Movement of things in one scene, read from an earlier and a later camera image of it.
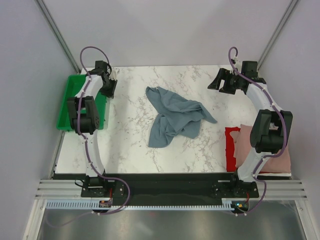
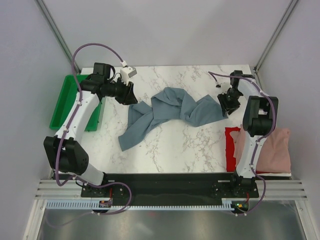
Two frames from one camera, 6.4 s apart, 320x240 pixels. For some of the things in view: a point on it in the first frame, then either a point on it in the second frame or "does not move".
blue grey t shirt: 175,116 to 168,103
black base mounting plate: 168,187 does not move
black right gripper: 222,74 to 225,105
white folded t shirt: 275,174 does not move
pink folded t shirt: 243,149 does not move
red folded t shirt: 230,160 does not move
